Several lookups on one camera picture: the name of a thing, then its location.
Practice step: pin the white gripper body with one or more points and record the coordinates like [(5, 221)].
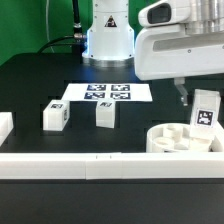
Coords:
[(180, 38)]

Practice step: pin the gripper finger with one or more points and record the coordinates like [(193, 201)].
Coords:
[(180, 85)]

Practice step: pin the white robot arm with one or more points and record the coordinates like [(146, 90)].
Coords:
[(110, 39)]

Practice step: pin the white marker sheet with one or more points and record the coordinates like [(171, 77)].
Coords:
[(119, 92)]

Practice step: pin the white right fence wall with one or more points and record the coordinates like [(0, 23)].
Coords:
[(219, 131)]

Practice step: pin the white fence wall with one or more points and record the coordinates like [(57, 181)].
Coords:
[(6, 125), (219, 131), (111, 165)]

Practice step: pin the white front fence wall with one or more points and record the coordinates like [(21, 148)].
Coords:
[(111, 165)]

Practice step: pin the black cable horizontal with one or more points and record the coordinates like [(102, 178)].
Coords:
[(70, 40)]

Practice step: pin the black cable vertical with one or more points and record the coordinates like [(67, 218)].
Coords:
[(76, 16)]

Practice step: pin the white left fence wall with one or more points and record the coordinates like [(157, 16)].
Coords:
[(6, 125)]

